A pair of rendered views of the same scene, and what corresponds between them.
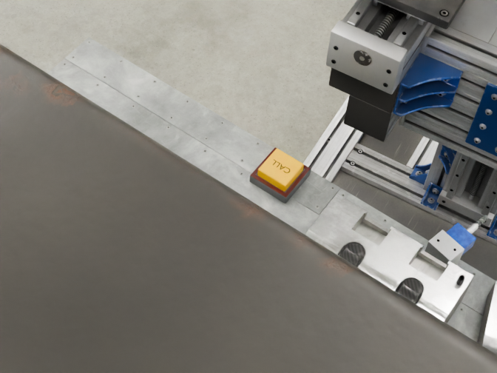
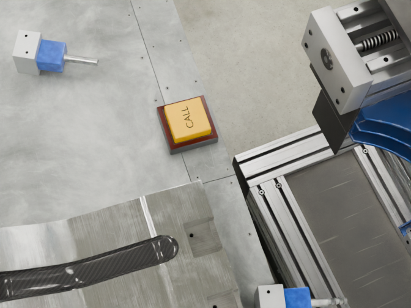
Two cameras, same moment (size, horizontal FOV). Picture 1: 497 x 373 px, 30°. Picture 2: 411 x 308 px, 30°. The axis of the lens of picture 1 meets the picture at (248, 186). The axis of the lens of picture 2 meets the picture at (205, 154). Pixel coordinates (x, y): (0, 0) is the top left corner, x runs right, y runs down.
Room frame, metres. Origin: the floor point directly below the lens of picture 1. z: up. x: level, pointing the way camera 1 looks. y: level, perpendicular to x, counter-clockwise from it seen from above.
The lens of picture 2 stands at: (0.52, -0.37, 1.92)
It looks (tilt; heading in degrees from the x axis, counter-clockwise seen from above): 66 degrees down; 32
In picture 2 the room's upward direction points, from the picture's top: 8 degrees clockwise
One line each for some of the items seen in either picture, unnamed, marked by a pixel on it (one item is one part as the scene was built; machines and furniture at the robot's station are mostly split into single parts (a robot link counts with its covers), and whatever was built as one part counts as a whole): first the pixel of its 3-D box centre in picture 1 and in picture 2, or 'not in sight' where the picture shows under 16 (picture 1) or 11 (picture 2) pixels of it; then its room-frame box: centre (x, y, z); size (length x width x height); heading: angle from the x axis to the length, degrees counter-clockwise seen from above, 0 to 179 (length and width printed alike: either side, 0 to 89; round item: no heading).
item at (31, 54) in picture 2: not in sight; (58, 57); (0.90, 0.18, 0.83); 0.13 x 0.05 x 0.05; 122
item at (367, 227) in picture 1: (370, 233); (203, 240); (0.80, -0.21, 0.87); 0.05 x 0.05 x 0.04; 57
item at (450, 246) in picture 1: (461, 237); (302, 304); (0.83, -0.37, 0.83); 0.13 x 0.05 x 0.05; 134
